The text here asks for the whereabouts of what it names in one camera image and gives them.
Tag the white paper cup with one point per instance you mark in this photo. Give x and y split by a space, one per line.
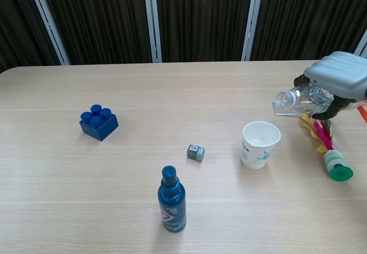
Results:
258 156

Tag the blue toy building block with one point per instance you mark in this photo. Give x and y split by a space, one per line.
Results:
99 128

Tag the small green jar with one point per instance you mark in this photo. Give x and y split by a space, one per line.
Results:
195 152

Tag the blue spray bottle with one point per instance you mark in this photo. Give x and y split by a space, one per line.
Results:
172 208

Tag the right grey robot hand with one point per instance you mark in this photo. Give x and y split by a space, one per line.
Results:
338 73

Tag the clear badge holder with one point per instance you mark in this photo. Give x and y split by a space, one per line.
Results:
279 111

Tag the transparent plastic water bottle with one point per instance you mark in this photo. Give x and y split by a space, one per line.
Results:
309 99

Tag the white partition post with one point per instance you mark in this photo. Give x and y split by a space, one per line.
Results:
152 21
48 21
252 21
362 43

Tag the colourful feather shuttlecock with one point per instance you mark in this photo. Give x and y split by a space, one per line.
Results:
339 173

